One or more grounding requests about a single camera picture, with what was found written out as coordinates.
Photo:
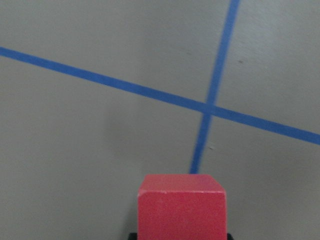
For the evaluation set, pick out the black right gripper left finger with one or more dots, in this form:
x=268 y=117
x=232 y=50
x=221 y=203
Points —
x=132 y=236

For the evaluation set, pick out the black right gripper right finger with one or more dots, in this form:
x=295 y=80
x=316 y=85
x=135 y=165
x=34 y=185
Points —
x=229 y=236

